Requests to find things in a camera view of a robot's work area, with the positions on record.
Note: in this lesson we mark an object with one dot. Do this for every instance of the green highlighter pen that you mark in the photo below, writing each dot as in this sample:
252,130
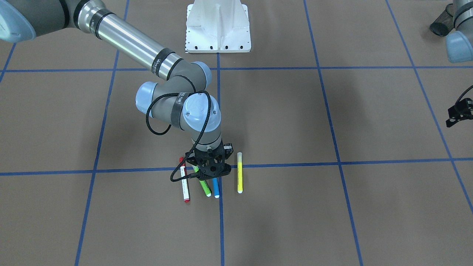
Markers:
203,183

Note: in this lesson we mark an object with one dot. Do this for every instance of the black mesh pen cup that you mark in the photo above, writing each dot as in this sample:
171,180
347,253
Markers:
443,24

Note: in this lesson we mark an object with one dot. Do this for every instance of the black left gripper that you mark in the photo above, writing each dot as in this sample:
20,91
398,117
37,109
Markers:
457,112

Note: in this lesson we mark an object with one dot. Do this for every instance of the yellow highlighter pen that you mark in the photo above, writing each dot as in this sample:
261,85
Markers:
240,172

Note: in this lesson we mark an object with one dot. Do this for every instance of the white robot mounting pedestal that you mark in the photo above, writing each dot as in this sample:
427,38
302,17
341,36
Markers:
217,26

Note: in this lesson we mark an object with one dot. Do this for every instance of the blue marker pen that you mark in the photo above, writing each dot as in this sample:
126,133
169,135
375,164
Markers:
216,190

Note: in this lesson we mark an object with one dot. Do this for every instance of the red and white marker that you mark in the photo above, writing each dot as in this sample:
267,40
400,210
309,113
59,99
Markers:
185,188

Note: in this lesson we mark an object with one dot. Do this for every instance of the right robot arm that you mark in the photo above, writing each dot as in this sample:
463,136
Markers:
182,100

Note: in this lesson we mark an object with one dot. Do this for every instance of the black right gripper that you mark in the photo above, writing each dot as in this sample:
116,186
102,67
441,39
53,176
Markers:
228,148

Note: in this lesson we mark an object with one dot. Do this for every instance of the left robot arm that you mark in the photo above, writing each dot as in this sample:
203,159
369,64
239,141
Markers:
459,48

